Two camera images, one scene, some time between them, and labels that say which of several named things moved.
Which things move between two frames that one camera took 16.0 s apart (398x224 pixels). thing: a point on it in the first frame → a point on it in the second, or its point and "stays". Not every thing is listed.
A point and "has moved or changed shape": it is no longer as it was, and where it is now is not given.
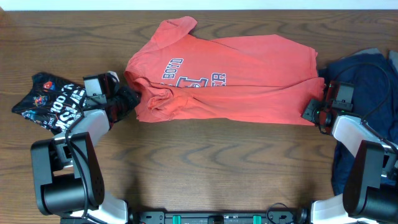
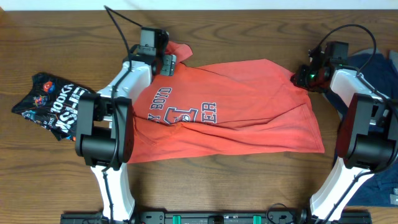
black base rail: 175,218 stays
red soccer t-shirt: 269,78 has moved or changed shape
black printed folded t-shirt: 55,103 stays
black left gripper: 132,99 → 169,63
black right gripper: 307,112 → 298,81
